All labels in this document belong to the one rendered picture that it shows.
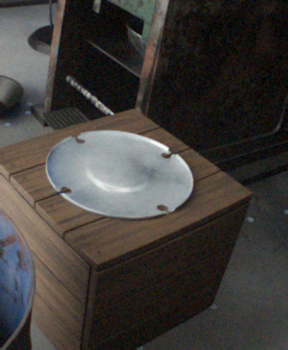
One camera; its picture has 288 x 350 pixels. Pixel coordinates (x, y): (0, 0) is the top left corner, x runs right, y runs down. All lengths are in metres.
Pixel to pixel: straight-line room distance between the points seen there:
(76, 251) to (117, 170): 0.24
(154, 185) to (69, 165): 0.17
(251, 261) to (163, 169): 0.49
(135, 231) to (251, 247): 0.66
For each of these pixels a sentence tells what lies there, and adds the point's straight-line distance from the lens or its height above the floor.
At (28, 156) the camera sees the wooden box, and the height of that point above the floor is 0.35.
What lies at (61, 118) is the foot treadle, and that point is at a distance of 1.70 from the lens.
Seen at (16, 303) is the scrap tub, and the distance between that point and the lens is 0.89.
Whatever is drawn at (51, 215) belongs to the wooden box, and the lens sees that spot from 1.04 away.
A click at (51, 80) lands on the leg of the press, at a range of 1.92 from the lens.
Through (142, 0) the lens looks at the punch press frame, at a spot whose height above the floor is 0.55.
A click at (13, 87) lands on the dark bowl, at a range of 2.12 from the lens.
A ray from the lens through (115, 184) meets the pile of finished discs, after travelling 1.12.
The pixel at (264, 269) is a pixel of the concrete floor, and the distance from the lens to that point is 1.57.
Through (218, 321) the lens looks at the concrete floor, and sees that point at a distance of 1.39.
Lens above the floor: 1.00
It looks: 32 degrees down
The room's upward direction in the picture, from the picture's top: 11 degrees clockwise
